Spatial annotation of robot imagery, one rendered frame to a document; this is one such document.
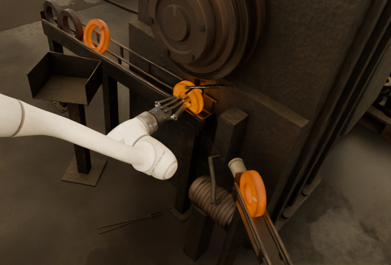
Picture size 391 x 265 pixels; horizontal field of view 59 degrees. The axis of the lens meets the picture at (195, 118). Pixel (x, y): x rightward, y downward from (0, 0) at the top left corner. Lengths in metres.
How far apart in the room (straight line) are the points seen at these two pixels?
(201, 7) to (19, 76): 2.09
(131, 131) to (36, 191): 0.98
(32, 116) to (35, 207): 1.13
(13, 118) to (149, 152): 0.44
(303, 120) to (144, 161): 0.59
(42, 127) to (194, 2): 0.58
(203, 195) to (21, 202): 1.07
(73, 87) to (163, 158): 0.75
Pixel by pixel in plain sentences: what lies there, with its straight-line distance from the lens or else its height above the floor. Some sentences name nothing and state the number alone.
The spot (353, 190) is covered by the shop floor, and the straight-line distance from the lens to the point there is 2.43.
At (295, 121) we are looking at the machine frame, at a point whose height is 0.87.
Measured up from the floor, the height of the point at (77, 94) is 0.60.
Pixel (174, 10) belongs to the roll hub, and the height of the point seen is 1.17.
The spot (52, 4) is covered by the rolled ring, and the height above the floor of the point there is 0.76.
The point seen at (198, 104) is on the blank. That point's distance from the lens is 1.42.
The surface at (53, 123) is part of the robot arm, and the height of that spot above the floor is 0.96.
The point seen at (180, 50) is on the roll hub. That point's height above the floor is 1.02.
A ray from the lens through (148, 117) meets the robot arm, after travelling 1.32.
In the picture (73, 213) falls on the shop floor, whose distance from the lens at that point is 2.00.
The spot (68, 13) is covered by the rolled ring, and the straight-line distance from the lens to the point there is 2.05.
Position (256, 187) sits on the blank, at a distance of 1.15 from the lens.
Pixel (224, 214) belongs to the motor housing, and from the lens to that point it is 1.39.
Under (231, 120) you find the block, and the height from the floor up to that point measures 0.80.
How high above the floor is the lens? 1.65
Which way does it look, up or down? 41 degrees down
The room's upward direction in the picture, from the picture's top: 9 degrees clockwise
